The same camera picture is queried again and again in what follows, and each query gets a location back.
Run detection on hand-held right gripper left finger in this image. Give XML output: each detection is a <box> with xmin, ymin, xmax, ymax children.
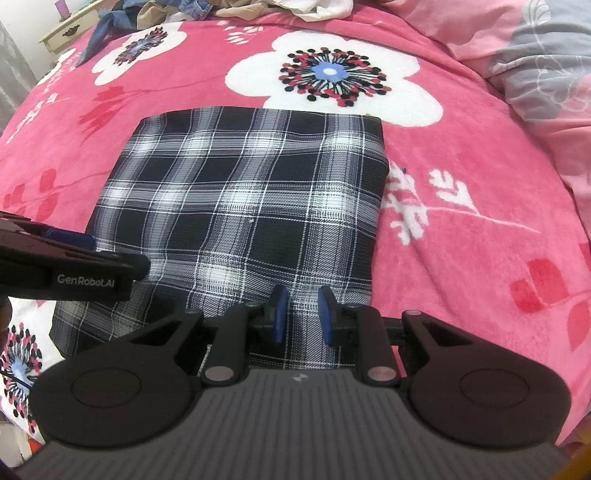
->
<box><xmin>129</xmin><ymin>284</ymin><xmax>289</xmax><ymax>386</ymax></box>

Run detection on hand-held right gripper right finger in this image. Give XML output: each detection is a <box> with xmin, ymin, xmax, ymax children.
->
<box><xmin>318</xmin><ymin>285</ymin><xmax>474</xmax><ymax>387</ymax></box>

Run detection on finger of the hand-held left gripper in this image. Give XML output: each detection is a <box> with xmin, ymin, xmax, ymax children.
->
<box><xmin>41</xmin><ymin>228</ymin><xmax>98</xmax><ymax>254</ymax></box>
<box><xmin>0</xmin><ymin>211</ymin><xmax>49</xmax><ymax>247</ymax></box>

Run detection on black white plaid garment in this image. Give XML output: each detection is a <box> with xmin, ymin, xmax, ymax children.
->
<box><xmin>50</xmin><ymin>106</ymin><xmax>387</xmax><ymax>372</ymax></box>

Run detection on grey curtain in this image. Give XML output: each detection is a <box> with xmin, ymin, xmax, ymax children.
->
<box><xmin>0</xmin><ymin>18</ymin><xmax>44</xmax><ymax>125</ymax></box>

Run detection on pink floral blanket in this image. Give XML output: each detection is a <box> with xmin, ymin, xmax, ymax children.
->
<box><xmin>0</xmin><ymin>9</ymin><xmax>591</xmax><ymax>467</ymax></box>

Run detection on cream nightstand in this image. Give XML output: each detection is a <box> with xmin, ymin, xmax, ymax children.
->
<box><xmin>38</xmin><ymin>8</ymin><xmax>101</xmax><ymax>55</ymax></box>

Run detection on blue denim garment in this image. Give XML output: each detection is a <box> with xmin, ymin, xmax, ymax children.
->
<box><xmin>76</xmin><ymin>0</ymin><xmax>215</xmax><ymax>65</ymax></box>

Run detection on beige garment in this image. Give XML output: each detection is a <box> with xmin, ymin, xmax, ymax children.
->
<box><xmin>139</xmin><ymin>0</ymin><xmax>282</xmax><ymax>26</ymax></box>

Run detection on pink grey quilt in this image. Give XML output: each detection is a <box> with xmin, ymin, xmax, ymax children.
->
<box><xmin>383</xmin><ymin>0</ymin><xmax>591</xmax><ymax>278</ymax></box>

